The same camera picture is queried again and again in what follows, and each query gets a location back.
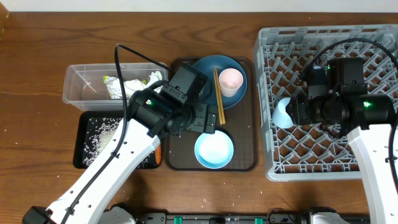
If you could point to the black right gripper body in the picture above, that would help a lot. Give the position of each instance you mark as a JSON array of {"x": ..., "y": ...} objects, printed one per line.
[{"x": 308, "y": 112}]

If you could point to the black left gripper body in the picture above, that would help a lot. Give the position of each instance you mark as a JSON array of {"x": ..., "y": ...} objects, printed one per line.
[{"x": 201, "y": 119}]

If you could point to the light blue cup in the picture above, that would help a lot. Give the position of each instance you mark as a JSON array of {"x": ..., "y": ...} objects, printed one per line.
[{"x": 280, "y": 117}]

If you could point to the light blue bowl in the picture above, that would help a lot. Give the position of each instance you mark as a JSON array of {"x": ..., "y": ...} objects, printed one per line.
[{"x": 214, "y": 151}]

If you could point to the pink cup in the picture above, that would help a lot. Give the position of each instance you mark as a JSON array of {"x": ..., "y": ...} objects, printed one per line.
[{"x": 230, "y": 81}]

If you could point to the orange carrot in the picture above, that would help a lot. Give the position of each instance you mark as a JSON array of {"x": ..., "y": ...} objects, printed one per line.
[{"x": 158, "y": 155}]

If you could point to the green foil snack wrapper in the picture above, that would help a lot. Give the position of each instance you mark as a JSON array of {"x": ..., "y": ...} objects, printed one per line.
[{"x": 114, "y": 87}]

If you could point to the pile of rice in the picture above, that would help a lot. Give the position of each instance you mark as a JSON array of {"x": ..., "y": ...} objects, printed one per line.
[{"x": 99, "y": 132}]

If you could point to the white paper wrapper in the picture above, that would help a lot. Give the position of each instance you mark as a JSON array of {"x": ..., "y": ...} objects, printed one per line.
[{"x": 135, "y": 85}]

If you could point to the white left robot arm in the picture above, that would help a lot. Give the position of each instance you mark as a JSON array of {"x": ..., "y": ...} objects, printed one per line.
[{"x": 150, "y": 117}]

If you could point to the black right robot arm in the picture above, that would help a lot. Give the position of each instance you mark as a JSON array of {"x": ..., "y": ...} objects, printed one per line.
[{"x": 369, "y": 123}]

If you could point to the grey dishwasher rack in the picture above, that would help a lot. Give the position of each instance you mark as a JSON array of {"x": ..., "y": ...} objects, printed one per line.
[{"x": 315, "y": 152}]

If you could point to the wooden chopstick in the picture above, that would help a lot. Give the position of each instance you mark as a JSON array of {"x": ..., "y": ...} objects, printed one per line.
[
  {"x": 222, "y": 102},
  {"x": 217, "y": 88}
]

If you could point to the dark blue plate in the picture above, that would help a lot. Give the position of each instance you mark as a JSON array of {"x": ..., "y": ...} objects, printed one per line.
[{"x": 221, "y": 62}]

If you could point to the black tray bin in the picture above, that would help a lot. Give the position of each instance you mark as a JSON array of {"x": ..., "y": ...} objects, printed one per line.
[{"x": 83, "y": 122}]

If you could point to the clear plastic bin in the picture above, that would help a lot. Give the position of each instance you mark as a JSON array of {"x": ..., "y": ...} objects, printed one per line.
[{"x": 84, "y": 85}]

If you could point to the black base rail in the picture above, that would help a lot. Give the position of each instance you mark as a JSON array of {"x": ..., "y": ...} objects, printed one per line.
[{"x": 272, "y": 218}]

